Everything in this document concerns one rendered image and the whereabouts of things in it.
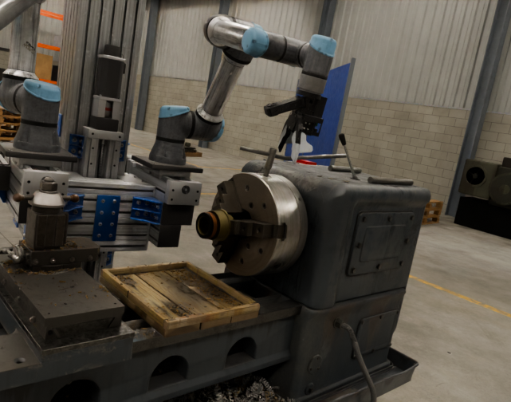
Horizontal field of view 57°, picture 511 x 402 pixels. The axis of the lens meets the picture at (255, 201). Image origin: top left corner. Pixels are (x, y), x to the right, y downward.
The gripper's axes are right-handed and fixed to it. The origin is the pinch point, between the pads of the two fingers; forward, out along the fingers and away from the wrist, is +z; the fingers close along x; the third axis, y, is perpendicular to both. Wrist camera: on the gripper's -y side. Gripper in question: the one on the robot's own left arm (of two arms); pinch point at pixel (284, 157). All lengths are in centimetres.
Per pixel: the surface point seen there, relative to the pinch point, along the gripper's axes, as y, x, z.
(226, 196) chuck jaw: -13.9, 1.4, 15.3
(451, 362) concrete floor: 195, 101, 131
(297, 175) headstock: 8.9, 7.9, 5.9
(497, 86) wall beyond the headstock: 716, 770, -124
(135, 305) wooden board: -36, -21, 42
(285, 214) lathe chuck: 1.1, -10.8, 14.0
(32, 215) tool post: -63, -20, 22
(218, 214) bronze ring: -17.0, -6.7, 18.5
